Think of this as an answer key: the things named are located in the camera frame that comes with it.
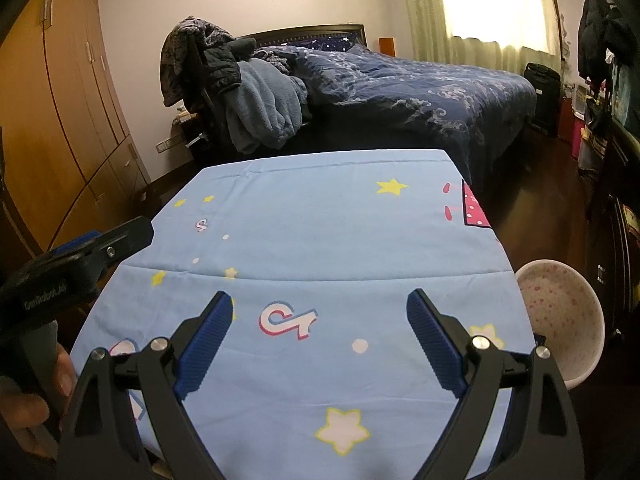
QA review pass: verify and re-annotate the orange bedside box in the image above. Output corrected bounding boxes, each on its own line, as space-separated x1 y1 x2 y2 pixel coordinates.
378 37 397 58

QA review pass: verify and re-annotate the light blue patterned tablecloth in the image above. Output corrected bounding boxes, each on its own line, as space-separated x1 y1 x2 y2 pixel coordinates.
72 150 534 479

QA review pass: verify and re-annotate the green window curtain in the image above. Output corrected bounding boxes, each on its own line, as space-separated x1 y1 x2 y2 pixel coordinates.
406 0 562 75

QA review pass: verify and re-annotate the dark jackets pile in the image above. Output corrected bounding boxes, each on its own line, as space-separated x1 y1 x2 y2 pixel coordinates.
160 16 256 107

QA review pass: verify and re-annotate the dark wooden dresser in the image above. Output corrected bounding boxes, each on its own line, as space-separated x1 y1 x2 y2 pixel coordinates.
579 109 640 340

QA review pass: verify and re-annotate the black suitcase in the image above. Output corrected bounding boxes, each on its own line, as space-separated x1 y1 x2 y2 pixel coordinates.
523 63 561 136

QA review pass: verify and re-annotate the person left hand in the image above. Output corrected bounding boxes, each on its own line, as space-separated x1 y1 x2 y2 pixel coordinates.
1 344 77 458

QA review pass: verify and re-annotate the hanging black coat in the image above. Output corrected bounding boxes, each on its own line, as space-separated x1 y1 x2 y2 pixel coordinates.
577 0 622 88

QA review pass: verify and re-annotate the white pink speckled trash bin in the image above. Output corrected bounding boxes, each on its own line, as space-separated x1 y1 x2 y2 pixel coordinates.
515 259 605 390

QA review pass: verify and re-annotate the bed with blue duvet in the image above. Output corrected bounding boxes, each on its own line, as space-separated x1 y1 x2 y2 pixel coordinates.
253 24 536 188

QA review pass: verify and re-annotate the wooden wardrobe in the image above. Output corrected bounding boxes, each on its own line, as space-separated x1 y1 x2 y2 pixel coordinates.
1 0 148 256

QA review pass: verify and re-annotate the light blue fleece blanket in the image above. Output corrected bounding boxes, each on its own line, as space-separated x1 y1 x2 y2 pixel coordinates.
224 58 308 154

